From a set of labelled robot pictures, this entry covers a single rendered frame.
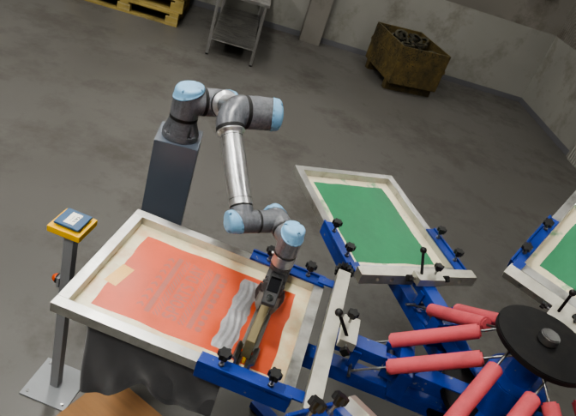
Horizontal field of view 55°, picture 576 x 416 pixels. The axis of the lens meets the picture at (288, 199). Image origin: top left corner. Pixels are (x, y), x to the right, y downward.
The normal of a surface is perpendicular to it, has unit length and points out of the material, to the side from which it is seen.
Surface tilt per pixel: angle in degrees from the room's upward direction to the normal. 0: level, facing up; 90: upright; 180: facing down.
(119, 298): 0
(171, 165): 90
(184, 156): 90
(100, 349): 92
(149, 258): 0
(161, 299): 0
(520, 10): 90
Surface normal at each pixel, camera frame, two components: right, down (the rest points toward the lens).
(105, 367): -0.19, 0.58
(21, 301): 0.29, -0.80
